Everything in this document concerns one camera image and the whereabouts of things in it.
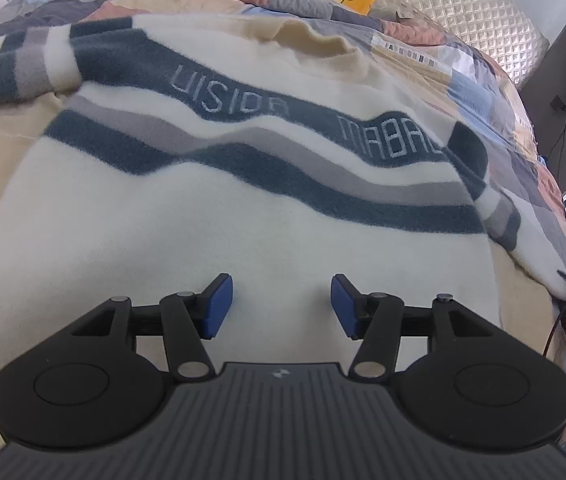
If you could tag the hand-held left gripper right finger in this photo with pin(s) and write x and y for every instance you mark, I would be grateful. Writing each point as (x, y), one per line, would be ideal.
(345, 305)

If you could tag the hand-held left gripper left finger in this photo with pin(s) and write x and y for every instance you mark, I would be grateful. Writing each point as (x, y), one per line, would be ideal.
(215, 305)

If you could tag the white striped fuzzy sweater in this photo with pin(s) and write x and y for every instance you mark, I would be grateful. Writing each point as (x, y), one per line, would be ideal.
(263, 220)

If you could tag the patchwork quilt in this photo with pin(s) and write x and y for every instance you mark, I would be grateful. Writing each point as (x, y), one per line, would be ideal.
(488, 90)

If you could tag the black wall charger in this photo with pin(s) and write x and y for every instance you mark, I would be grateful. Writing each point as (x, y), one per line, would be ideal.
(559, 105)

